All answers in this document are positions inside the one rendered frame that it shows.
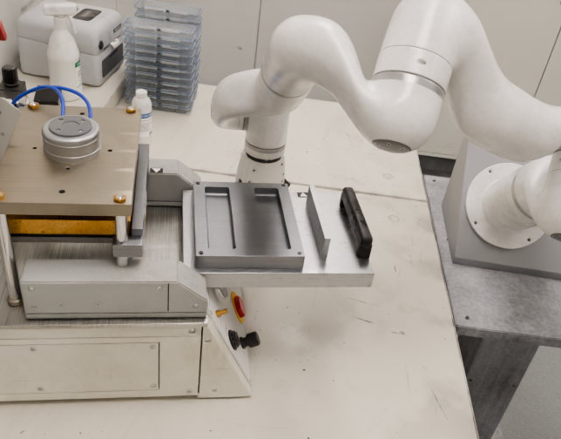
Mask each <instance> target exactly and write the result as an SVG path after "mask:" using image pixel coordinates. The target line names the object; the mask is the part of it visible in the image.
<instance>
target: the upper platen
mask: <svg viewBox="0 0 561 439"><path fill-rule="evenodd" d="M8 218H9V223H10V232H11V238H12V242H56V243H112V240H113V236H114V235H116V233H115V216H79V215H26V214H8ZM127 235H130V236H132V216H127Z"/></svg>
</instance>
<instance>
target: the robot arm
mask: <svg viewBox="0 0 561 439"><path fill-rule="evenodd" d="M314 84H317V85H319V86H321V87H322V88H324V89H325V90H327V91H328V92H329V93H330V94H331V95H332V96H333V97H334V98H335V99H336V100H337V102H338V103H339V104H340V106H341V107H342V109H343V110H344V111H345V112H346V113H347V115H348V117H349V118H350V120H351V121H352V122H353V124H354V125H355V127H356V128H357V130H358V131H359V132H360V133H361V135H362V136H363V137H364V138H365V139H366V140H367V141H368V142H369V143H370V144H372V145H373V146H375V147H377V149H379V150H383V151H385V152H390V153H406V152H413V151H414V150H416V149H418V148H420V147H421V146H423V145H424V144H425V143H426V142H427V141H428V140H429V138H430V137H431V135H432V133H433V131H434V130H435V128H436V124H437V121H438V119H439V116H440V112H441V109H442V107H443V101H444V98H445V95H446V98H447V101H448V104H449V109H450V113H451V116H452V118H453V120H454V123H455V125H456V128H457V129H458V131H459V132H460V133H461V134H462V135H463V136H464V137H465V138H466V139H468V140H469V141H470V142H471V143H473V144H474V145H477V146H478V147H480V148H482V149H484V150H485V151H487V152H490V153H492V154H493V155H496V156H498V157H500V158H502V159H507V160H509V161H515V162H527V161H531V162H530V163H528V164H526V165H518V164H514V163H502V164H496V165H492V166H490V167H488V168H486V169H484V170H483V171H481V172H480V173H478V175H477V176H476V177H475V178H474V179H473V180H472V182H471V183H470V186H469V188H468V191H467V192H466V197H465V212H466V216H467V219H468V221H469V223H470V225H471V227H472V229H473V230H474V231H475V233H476V234H477V235H478V236H479V237H480V238H481V239H482V240H484V241H486V242H487V243H489V244H491V245H492V246H495V247H501V248H505V249H514V248H520V247H526V246H528V245H529V244H531V243H533V242H535V241H536V240H538V239H539V238H540V237H541V236H542V235H543V234H544V233H546V234H547V235H548V236H550V237H552V238H553V239H554V240H556V241H560V242H561V106H554V105H548V104H546V103H543V102H541V101H539V100H538V99H536V98H534V97H532V96H531V95H530V94H528V93H527V92H525V91H523V90H522V89H520V88H518V87H517V86H515V85H514V84H513V83H512V82H510V81H509V80H508V79H507V78H506V77H505V76H504V74H503V73H502V72H501V70H500V68H499V67H498V65H497V62H496V59H495V58H494V55H493V52H492V50H491V48H490V44H489V41H488V38H487V37H486V34H485V32H484V29H483V26H482V24H481V22H480V20H479V19H478V17H477V15H476V14H475V12H474V11H473V10H472V9H471V8H470V7H469V5H468V4H466V3H465V2H464V0H402V1H401V2H400V4H399V5H398V6H397V8H396V9H395V12H394V14H393V16H392V18H391V20H390V23H389V27H388V29H387V32H386V35H385V38H384V40H383V43H382V47H381V51H380V54H379V57H378V59H377V63H376V66H375V71H374V74H373V77H372V78H371V80H367V79H366V78H365V77H364V75H363V73H362V68H361V66H360V63H359V59H358V57H357V55H356V52H355V47H354V46H353V44H352V42H351V40H350V38H349V36H348V34H347V33H346V31H345V30H344V29H343V28H342V27H341V26H340V25H339V24H337V23H336V22H334V21H332V20H330V19H328V18H325V17H319V16H314V15H298V16H294V17H290V18H288V19H286V20H284V21H283V22H282V23H280V24H279V25H278V26H277V28H276V29H275V30H274V33H273V35H272V36H271V38H270V41H269V43H268V46H267V50H266V53H265V56H264V58H263V61H262V64H261V67H260V68H259V69H253V70H248V71H241V72H237V73H234V74H232V75H230V76H228V77H226V78H224V79H223V80H222V81H221V82H220V83H219V84H218V85H217V87H216V89H215V91H214V93H213V98H212V103H211V118H212V120H213V122H214V124H215V125H216V126H218V127H219V128H222V129H227V130H241V131H246V136H245V146H244V149H245V151H244V152H243V153H242V154H241V157H240V162H239V164H238V168H237V172H236V178H235V182H242V183H275V184H287V186H288V187H290V183H289V182H288V181H287V180H286V179H285V157H284V153H285V147H286V141H287V129H288V123H289V116H290V112H291V111H294V110H295V109H296V108H297V107H298V106H299V105H300V104H301V103H302V101H303V100H304V98H305V97H306V96H307V95H308V93H309V92H310V90H311V89H312V87H313V86H314ZM552 152H553V154H552V155H550V156H547V155H549V154H551V153H552Z"/></svg>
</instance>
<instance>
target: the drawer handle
mask: <svg viewBox="0 0 561 439"><path fill-rule="evenodd" d="M339 205H340V207H343V208H346V211H347V214H348V218H349V220H350V223H351V226H352V228H353V231H354V233H355V237H356V240H357V243H358V245H359V246H358V249H357V253H356V254H357V257H358V258H369V256H370V253H371V249H372V246H373V245H372V243H373V237H372V235H371V232H370V230H369V228H368V224H367V221H366V220H365V217H364V215H363V212H362V209H361V206H360V204H359V201H358V199H357V197H356V195H355V191H354V189H353V188H352V187H344V188H343V189H342V193H341V198H340V203H339Z"/></svg>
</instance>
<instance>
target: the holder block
mask: <svg viewBox="0 0 561 439"><path fill-rule="evenodd" d="M193 228H194V255H195V268H303V266H304V261H305V254H304V250H303V246H302V243H301V236H300V232H299V228H298V225H297V221H296V218H295V214H294V208H293V204H292V200H291V197H290V193H289V190H288V186H287V184H275V183H242V182H209V181H193Z"/></svg>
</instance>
